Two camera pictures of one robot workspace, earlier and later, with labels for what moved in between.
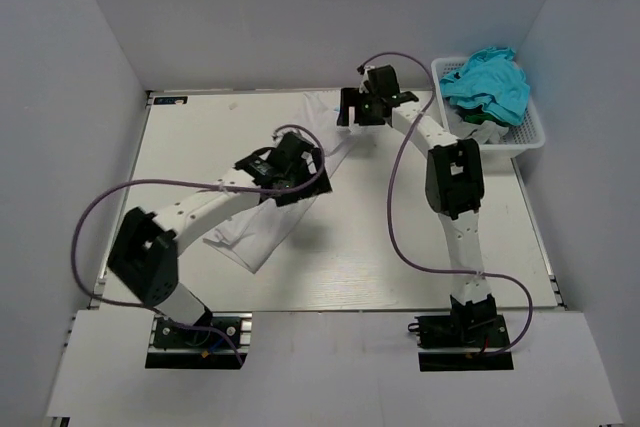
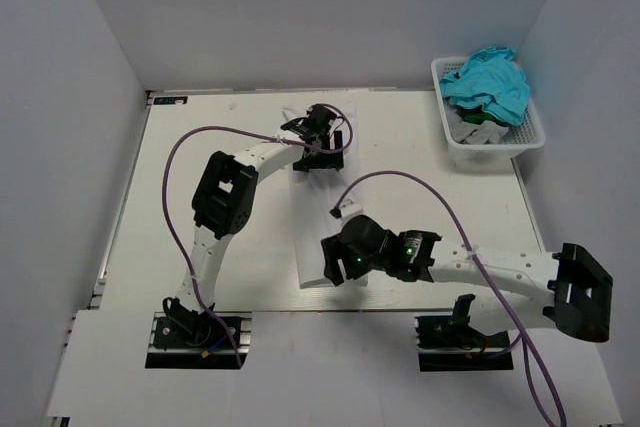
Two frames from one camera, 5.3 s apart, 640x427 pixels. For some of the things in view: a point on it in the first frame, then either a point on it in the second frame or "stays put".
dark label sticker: (169, 100) stays put
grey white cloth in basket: (486, 133) stays put
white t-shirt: (249, 240) -> (314, 195)
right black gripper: (350, 97) -> (333, 250)
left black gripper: (320, 187) -> (326, 162)
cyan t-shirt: (490, 79) stays put
